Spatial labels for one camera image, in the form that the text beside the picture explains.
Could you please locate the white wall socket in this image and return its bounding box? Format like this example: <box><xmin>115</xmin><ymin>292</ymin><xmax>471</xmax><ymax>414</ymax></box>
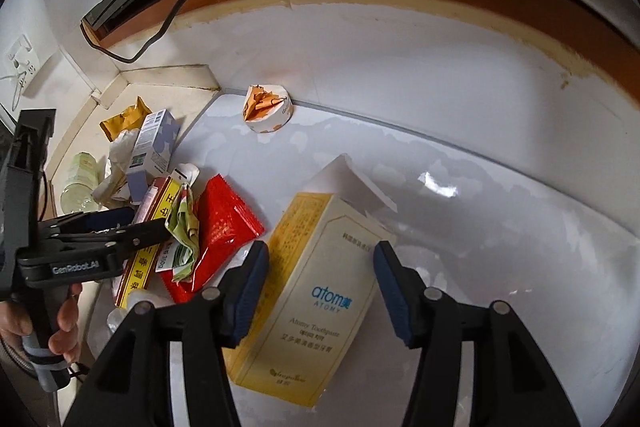
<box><xmin>4</xmin><ymin>34</ymin><xmax>42</xmax><ymax>84</ymax></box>

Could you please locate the orange white paper cup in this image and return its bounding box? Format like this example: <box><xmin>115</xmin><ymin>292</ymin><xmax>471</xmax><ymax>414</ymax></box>
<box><xmin>241</xmin><ymin>84</ymin><xmax>295</xmax><ymax>134</ymax></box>

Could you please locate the person's left hand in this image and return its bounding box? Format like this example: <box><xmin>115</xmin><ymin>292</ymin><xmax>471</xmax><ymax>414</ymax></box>
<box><xmin>0</xmin><ymin>284</ymin><xmax>84</xmax><ymax>357</ymax></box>

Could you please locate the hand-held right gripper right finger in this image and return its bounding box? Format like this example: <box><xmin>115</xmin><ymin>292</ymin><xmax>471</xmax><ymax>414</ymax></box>
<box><xmin>372</xmin><ymin>241</ymin><xmax>583</xmax><ymax>427</ymax></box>

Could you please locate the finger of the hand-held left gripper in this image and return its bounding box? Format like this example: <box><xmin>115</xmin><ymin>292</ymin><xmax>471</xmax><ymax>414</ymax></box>
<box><xmin>55</xmin><ymin>219</ymin><xmax>174</xmax><ymax>259</ymax></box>
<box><xmin>39</xmin><ymin>207</ymin><xmax>136</xmax><ymax>239</ymax></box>

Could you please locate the red yellow carton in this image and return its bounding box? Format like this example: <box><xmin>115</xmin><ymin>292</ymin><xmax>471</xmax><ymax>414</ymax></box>
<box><xmin>114</xmin><ymin>177</ymin><xmax>184</xmax><ymax>311</ymax></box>

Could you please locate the purple white carton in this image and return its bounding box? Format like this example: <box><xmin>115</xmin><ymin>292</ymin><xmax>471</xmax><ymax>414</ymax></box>
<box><xmin>125</xmin><ymin>108</ymin><xmax>181</xmax><ymax>206</ymax></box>

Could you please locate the clear plastic bottle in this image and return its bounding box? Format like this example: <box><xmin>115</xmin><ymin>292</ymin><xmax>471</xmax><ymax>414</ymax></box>
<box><xmin>59</xmin><ymin>151</ymin><xmax>101</xmax><ymax>214</ymax></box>

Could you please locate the yellow snack wrapper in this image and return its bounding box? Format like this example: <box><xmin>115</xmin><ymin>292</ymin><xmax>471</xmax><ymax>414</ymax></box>
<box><xmin>99</xmin><ymin>96</ymin><xmax>153</xmax><ymax>142</ymax></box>

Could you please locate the black cable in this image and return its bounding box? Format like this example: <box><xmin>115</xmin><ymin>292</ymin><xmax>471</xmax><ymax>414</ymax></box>
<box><xmin>80</xmin><ymin>0</ymin><xmax>247</xmax><ymax>64</ymax></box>

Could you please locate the crumpled white tissue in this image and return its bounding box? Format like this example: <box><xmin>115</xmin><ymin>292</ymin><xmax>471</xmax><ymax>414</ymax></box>
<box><xmin>92</xmin><ymin>129</ymin><xmax>144</xmax><ymax>206</ymax></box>

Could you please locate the red foil packet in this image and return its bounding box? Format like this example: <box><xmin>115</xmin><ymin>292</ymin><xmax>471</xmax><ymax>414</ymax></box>
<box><xmin>162</xmin><ymin>174</ymin><xmax>265</xmax><ymax>306</ymax></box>

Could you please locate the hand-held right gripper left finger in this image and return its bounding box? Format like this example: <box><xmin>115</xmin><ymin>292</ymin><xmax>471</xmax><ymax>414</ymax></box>
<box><xmin>62</xmin><ymin>241</ymin><xmax>271</xmax><ymax>427</ymax></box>

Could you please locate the green white wrapper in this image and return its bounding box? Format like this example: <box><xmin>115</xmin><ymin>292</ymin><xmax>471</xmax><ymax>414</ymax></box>
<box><xmin>154</xmin><ymin>181</ymin><xmax>199</xmax><ymax>284</ymax></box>

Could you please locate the yellow white toothpaste box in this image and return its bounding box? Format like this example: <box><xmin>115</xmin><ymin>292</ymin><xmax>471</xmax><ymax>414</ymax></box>
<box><xmin>227</xmin><ymin>154</ymin><xmax>399</xmax><ymax>409</ymax></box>

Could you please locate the small crumpled white wrapper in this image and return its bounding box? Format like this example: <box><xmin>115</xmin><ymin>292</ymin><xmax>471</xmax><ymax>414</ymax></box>
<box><xmin>169</xmin><ymin>162</ymin><xmax>201</xmax><ymax>186</ymax></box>

